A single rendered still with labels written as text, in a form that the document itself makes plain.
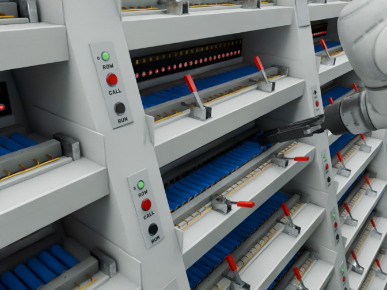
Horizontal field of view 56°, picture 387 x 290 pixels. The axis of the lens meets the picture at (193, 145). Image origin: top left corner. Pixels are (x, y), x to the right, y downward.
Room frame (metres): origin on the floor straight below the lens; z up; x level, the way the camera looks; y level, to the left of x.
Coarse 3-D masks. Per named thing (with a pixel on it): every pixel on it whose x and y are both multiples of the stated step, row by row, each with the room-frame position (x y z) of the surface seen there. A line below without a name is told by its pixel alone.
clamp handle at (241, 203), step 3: (225, 198) 0.70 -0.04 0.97; (222, 201) 0.70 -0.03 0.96; (225, 201) 0.70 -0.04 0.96; (228, 201) 0.69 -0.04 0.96; (231, 201) 0.69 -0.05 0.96; (234, 201) 0.69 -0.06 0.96; (240, 201) 0.67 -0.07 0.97; (243, 201) 0.67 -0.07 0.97; (246, 201) 0.67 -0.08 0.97; (249, 201) 0.66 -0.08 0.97; (228, 204) 0.69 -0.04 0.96; (231, 204) 0.68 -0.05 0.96; (234, 204) 0.68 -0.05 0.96; (237, 204) 0.67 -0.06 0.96; (240, 204) 0.66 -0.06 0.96; (243, 204) 0.66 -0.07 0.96; (246, 204) 0.65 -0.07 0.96; (249, 204) 0.65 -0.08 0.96; (252, 204) 0.65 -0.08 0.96; (246, 207) 0.66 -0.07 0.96; (249, 207) 0.65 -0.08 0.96
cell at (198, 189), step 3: (180, 180) 0.78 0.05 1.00; (183, 180) 0.78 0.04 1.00; (180, 183) 0.78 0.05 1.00; (183, 183) 0.78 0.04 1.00; (186, 183) 0.77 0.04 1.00; (189, 183) 0.77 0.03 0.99; (186, 186) 0.77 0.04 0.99; (189, 186) 0.76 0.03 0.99; (192, 186) 0.76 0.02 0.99; (195, 186) 0.76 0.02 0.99; (198, 186) 0.76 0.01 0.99; (192, 189) 0.76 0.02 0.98; (195, 189) 0.75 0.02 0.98; (198, 189) 0.75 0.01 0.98; (201, 189) 0.75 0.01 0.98; (198, 192) 0.75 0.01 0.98; (201, 192) 0.75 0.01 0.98
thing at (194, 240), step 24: (264, 120) 1.12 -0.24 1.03; (216, 144) 0.96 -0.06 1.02; (312, 144) 1.02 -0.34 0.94; (168, 168) 0.82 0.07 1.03; (288, 168) 0.88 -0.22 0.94; (240, 192) 0.77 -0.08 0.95; (264, 192) 0.80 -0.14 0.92; (216, 216) 0.68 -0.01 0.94; (240, 216) 0.72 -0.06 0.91; (192, 240) 0.61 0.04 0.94; (216, 240) 0.66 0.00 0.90; (192, 264) 0.61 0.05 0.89
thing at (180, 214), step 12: (276, 144) 0.97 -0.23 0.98; (288, 144) 1.00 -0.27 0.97; (264, 156) 0.90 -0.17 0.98; (240, 168) 0.83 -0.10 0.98; (252, 168) 0.85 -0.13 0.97; (264, 168) 0.86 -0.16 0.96; (228, 180) 0.78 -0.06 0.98; (240, 180) 0.80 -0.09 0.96; (204, 192) 0.73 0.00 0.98; (216, 192) 0.74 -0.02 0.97; (192, 204) 0.68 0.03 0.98; (204, 204) 0.71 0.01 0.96; (180, 216) 0.65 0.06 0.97; (192, 216) 0.66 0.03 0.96
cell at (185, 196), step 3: (168, 186) 0.76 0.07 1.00; (171, 186) 0.76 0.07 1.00; (168, 189) 0.75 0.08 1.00; (171, 189) 0.75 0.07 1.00; (174, 189) 0.75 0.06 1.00; (177, 189) 0.75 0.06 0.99; (171, 192) 0.74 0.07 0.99; (174, 192) 0.74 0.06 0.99; (177, 192) 0.74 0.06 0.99; (180, 192) 0.73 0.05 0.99; (183, 192) 0.74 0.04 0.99; (177, 195) 0.73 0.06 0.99; (180, 195) 0.73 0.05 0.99; (183, 195) 0.73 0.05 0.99; (186, 195) 0.72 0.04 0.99; (189, 195) 0.72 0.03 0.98; (183, 198) 0.72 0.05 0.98; (186, 198) 0.72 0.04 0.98; (189, 198) 0.72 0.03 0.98
